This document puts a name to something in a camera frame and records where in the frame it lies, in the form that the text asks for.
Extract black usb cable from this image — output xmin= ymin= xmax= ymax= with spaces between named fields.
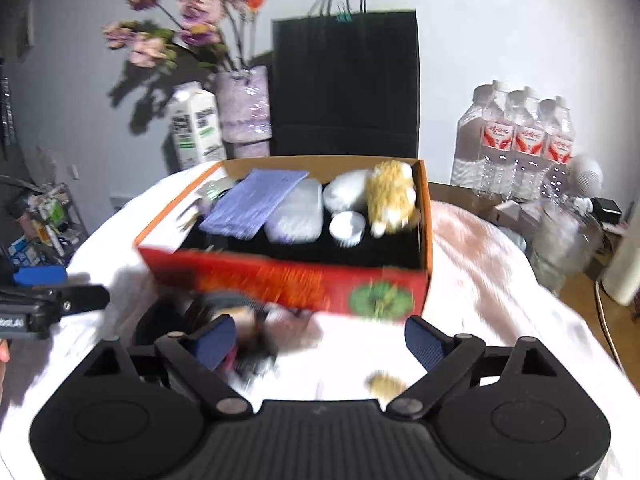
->
xmin=134 ymin=291 xmax=312 ymax=386

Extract purple cloth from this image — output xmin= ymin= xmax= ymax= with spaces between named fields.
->
xmin=200 ymin=169 xmax=308 ymax=240

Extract white jar lid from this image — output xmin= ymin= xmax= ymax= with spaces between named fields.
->
xmin=329 ymin=210 xmax=367 ymax=248

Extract translucent plastic box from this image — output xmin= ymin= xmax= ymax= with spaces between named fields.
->
xmin=264 ymin=179 xmax=323 ymax=245

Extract yellow white plush toy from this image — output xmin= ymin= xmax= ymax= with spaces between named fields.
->
xmin=366 ymin=159 xmax=421 ymax=238

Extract person left hand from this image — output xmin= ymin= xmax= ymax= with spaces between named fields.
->
xmin=0 ymin=339 xmax=10 ymax=364

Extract small yellow block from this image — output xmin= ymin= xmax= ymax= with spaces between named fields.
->
xmin=366 ymin=372 xmax=406 ymax=401

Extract red cardboard box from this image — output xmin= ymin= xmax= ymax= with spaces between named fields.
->
xmin=134 ymin=155 xmax=433 ymax=321

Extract clear glass pitcher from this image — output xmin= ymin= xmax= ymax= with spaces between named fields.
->
xmin=529 ymin=200 xmax=603 ymax=296

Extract milk carton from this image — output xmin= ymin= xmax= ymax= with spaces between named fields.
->
xmin=168 ymin=81 xmax=227 ymax=170

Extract white thermos bottle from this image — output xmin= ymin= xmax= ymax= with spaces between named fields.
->
xmin=598 ymin=219 xmax=640 ymax=306

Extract water bottle pack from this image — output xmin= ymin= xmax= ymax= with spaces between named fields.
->
xmin=450 ymin=80 xmax=575 ymax=203

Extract white round speaker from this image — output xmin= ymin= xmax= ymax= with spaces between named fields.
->
xmin=570 ymin=154 xmax=604 ymax=198

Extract purple glass vase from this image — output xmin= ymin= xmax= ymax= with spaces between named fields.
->
xmin=214 ymin=66 xmax=272 ymax=159

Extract black paper bag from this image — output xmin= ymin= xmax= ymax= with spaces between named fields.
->
xmin=270 ymin=0 xmax=421 ymax=158

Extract dried pink flowers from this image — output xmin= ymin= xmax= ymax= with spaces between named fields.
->
xmin=102 ymin=0 xmax=266 ymax=73

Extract wire storage rack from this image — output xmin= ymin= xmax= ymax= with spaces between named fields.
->
xmin=1 ymin=174 xmax=89 ymax=266

